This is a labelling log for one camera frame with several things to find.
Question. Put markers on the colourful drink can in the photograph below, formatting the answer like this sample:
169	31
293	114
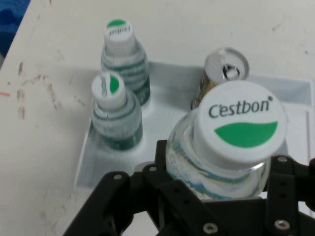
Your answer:
219	61

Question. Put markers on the dark blue foam mat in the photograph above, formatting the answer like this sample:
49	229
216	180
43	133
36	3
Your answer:
9	14

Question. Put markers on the water bottle with green label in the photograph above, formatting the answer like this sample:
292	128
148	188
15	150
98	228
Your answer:
241	123
123	56
115	123

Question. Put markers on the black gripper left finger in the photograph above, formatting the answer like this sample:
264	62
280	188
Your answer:
118	196

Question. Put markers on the white and blue cardboard box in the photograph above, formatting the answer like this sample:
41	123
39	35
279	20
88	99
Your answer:
167	98

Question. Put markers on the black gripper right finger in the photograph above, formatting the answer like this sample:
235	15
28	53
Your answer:
290	191

